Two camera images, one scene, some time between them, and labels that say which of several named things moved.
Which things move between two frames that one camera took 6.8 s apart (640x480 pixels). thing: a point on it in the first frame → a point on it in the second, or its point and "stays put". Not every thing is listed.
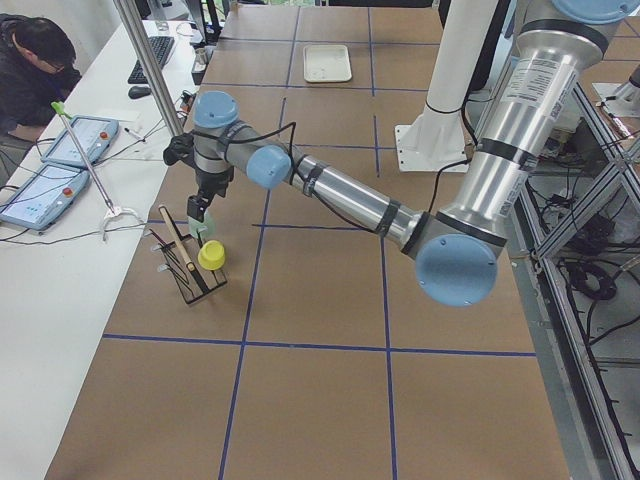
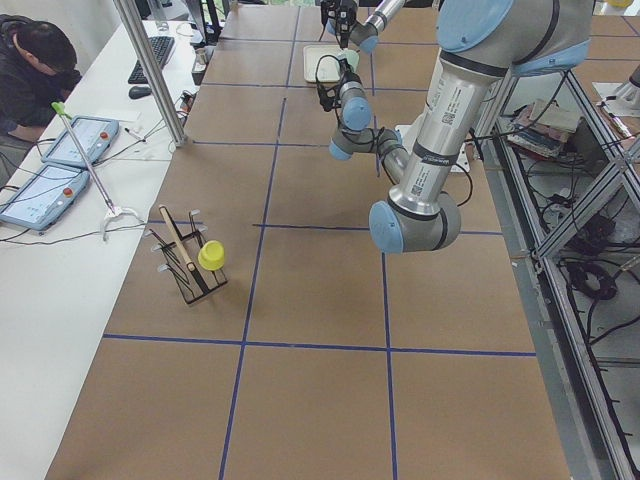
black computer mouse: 135,92 stays put
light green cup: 196,225 → 352,58
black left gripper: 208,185 → 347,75
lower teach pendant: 44,196 stays put
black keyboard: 162,46 stays put
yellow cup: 211,255 stays put
